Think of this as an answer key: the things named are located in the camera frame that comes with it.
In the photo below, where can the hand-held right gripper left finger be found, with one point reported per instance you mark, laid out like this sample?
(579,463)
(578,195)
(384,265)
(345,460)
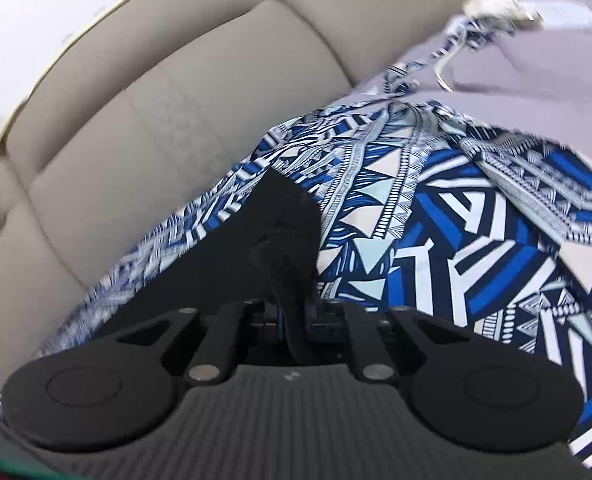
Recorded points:
(263,316)

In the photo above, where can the blue white patterned blanket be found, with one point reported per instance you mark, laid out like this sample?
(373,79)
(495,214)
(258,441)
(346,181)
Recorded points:
(475,220)

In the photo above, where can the white crumpled cloth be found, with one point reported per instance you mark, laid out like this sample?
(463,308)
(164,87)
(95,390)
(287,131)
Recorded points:
(490,0)

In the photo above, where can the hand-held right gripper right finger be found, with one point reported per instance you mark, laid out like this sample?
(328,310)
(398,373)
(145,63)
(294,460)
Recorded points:
(321,317)

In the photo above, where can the grey cloth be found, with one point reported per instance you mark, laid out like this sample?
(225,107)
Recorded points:
(525,70)

